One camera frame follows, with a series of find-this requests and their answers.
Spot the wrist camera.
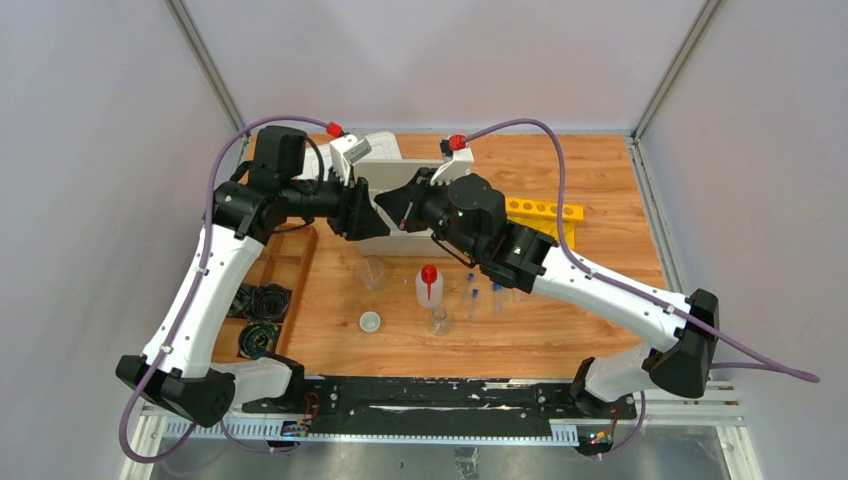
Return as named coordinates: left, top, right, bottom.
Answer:
left=430, top=139, right=474, bottom=186
left=329, top=133, right=372, bottom=187

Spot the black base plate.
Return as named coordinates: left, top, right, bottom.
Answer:
left=241, top=376, right=637, bottom=439

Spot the small white cup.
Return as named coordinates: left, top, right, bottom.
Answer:
left=359, top=311, right=381, bottom=333

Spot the white bin lid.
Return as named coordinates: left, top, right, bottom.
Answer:
left=298, top=131, right=401, bottom=180

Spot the purple cable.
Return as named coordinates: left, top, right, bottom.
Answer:
left=449, top=119, right=821, bottom=458
left=117, top=115, right=342, bottom=464

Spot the blue cap tube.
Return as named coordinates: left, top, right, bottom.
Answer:
left=460, top=272, right=475, bottom=305
left=491, top=283, right=504, bottom=316
left=466, top=288, right=479, bottom=324

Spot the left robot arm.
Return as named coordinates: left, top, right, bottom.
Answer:
left=116, top=126, right=390, bottom=427

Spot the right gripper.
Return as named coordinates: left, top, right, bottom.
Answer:
left=377, top=168, right=482, bottom=262

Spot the wash bottle red cap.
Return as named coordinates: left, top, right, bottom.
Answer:
left=415, top=264, right=444, bottom=309

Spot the small glass jar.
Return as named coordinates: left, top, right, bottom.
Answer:
left=429, top=307, right=450, bottom=336

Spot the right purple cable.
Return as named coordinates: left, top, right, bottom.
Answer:
left=449, top=119, right=821, bottom=458

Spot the wooden organizer tray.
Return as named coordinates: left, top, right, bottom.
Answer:
left=212, top=226, right=318, bottom=363

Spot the clear glass beaker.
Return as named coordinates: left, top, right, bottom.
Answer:
left=357, top=257, right=386, bottom=291

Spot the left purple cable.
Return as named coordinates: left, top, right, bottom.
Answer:
left=117, top=115, right=342, bottom=464

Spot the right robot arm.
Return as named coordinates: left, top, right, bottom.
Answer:
left=376, top=168, right=718, bottom=418

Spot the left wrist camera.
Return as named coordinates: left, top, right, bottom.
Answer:
left=329, top=133, right=372, bottom=187

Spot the beige plastic bin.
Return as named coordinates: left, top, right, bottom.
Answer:
left=352, top=158, right=449, bottom=258

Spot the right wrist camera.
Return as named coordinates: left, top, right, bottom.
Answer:
left=430, top=139, right=474, bottom=186

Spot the yellow test tube rack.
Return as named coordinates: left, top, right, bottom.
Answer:
left=505, top=197, right=585, bottom=249

